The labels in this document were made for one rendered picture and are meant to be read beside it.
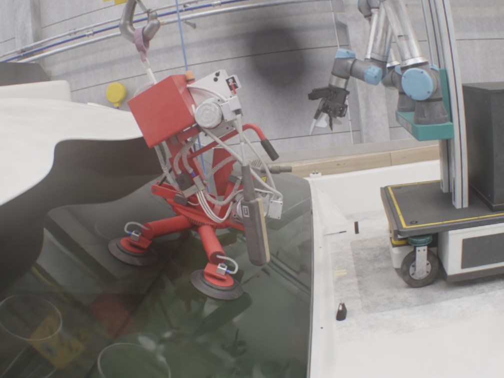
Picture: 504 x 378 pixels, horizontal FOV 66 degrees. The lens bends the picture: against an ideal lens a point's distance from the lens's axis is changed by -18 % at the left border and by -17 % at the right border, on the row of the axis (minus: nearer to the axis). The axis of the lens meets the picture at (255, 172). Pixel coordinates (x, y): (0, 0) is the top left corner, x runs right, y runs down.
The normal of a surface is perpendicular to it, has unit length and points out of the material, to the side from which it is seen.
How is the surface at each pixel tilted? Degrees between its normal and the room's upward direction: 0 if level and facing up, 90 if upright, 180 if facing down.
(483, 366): 21
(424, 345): 7
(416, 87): 97
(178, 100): 90
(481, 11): 90
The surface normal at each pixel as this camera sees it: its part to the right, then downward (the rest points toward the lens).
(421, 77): -0.51, 0.36
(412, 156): -0.11, 0.22
